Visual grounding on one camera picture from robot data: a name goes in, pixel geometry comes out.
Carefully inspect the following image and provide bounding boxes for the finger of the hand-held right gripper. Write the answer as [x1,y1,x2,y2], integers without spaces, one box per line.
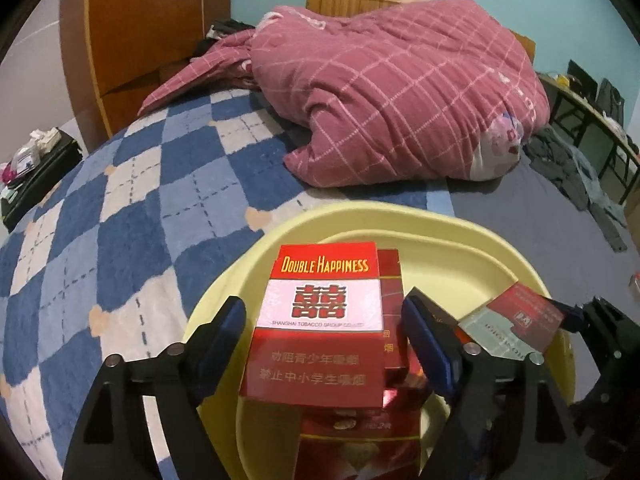
[542,299,589,334]

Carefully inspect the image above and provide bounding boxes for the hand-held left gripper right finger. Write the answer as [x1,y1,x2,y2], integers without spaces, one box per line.
[400,295,591,480]

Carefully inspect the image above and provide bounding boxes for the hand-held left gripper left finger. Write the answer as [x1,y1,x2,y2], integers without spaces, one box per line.
[62,296,248,480]

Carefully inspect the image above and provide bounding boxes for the dark red cigarette box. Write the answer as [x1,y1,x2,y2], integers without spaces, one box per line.
[376,248,410,387]

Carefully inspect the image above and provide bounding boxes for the red and grey cigarette box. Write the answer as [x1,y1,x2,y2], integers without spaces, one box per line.
[456,282,567,362]

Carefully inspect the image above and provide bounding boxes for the yellow plastic basin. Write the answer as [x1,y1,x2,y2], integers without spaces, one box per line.
[182,200,577,480]

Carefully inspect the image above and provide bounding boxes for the red and white cigarette box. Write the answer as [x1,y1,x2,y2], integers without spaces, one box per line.
[238,241,385,409]

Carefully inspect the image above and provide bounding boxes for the glossy red cigarette box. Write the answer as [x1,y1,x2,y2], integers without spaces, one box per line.
[299,382,432,480]

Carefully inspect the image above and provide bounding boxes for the grey jacket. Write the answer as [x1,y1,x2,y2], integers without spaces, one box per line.
[525,129,640,253]

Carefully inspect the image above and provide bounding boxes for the blue checked blanket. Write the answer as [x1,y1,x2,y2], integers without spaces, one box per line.
[0,87,455,480]

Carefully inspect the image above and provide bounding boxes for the folding table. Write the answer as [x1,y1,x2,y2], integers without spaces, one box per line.
[536,71,640,206]

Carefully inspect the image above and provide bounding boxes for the black laptop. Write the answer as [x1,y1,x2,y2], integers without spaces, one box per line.
[566,59,599,95]

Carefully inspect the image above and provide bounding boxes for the black nightstand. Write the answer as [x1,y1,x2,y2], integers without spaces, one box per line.
[0,127,84,234]

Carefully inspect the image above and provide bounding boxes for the pink checked quilt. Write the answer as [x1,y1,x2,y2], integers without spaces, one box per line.
[137,0,552,189]

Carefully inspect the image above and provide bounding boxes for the black clothes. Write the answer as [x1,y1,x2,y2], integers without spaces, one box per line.
[192,19,257,58]

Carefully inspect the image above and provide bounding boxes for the wooden wardrobe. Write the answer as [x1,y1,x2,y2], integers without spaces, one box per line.
[59,0,234,138]

